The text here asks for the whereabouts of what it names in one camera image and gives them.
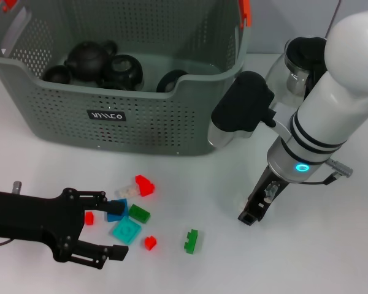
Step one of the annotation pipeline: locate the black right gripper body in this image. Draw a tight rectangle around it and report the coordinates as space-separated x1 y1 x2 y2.
247 167 291 221

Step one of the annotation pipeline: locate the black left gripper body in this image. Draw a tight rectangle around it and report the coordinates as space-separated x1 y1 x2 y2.
0 188 86 263

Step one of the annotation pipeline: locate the green notched building brick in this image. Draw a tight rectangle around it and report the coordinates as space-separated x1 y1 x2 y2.
183 228 199 254

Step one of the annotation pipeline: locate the glass teacup with black holder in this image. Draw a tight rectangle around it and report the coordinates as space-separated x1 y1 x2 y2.
104 55 144 88
155 69 190 92
99 79 137 92

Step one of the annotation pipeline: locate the grey-green perforated storage bin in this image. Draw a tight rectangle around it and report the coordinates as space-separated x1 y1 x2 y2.
0 0 252 156

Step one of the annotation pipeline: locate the small black clay teacup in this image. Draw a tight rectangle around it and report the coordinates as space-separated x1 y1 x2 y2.
42 64 72 83

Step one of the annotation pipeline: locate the right gripper metal plug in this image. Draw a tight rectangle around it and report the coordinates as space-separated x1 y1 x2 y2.
264 182 278 203

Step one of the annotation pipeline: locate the blue building brick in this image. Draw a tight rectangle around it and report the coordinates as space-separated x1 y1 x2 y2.
106 198 128 223

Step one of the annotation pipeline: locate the clear white building brick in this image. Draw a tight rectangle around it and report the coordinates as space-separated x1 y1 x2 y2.
115 183 140 198

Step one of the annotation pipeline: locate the teal square flat plate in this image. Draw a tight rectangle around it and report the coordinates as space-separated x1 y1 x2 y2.
112 216 142 245

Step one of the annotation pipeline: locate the green rectangular building brick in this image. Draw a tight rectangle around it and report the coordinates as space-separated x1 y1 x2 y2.
128 204 151 225

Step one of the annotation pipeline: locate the large bright red brick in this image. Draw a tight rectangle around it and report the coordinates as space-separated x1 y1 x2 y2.
134 175 156 197

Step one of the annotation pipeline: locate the black clay teapot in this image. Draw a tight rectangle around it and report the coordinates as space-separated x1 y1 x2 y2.
63 40 119 82

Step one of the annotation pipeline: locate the glass teapot with black lid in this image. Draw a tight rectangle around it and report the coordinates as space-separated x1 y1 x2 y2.
265 36 329 108

